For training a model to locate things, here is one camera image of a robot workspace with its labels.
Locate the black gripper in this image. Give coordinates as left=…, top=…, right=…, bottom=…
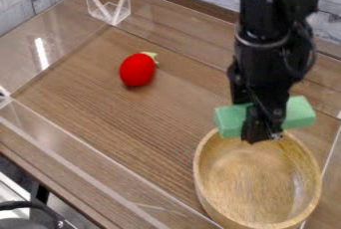
left=227, top=30, right=316, bottom=144

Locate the green rectangular block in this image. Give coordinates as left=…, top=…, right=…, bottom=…
left=213, top=96, right=316, bottom=138

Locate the light wooden bowl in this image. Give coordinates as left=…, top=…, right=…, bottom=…
left=193, top=129, right=323, bottom=229

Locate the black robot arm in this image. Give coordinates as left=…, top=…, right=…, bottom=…
left=227, top=0, right=319, bottom=143

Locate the red plush strawberry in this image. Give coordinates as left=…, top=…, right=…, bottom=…
left=120, top=52, right=160, bottom=87

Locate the clear acrylic tray wall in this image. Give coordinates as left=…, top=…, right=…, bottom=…
left=0, top=95, right=221, bottom=229

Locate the clear acrylic corner bracket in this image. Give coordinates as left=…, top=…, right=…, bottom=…
left=86, top=0, right=132, bottom=26

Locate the black cable under table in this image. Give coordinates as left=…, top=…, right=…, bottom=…
left=0, top=200, right=69, bottom=229

